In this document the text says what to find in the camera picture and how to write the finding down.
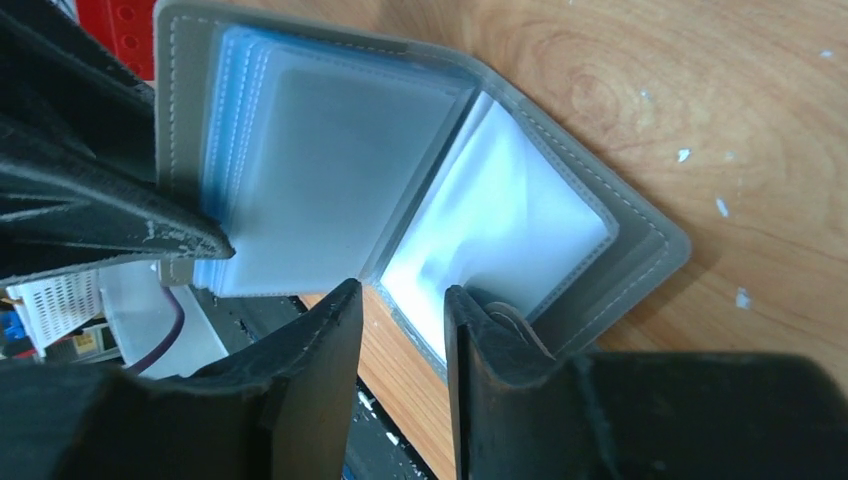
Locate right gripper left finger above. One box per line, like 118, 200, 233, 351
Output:
1, 279, 363, 479

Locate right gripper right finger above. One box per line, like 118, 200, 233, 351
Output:
444, 286, 847, 479

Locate grey card holder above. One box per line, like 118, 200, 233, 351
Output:
153, 1, 692, 375

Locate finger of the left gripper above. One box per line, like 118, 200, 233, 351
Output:
1, 6, 234, 287

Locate red toy window block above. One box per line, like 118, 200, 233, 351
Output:
75, 0, 155, 81

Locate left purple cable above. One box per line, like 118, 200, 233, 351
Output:
123, 286, 187, 374

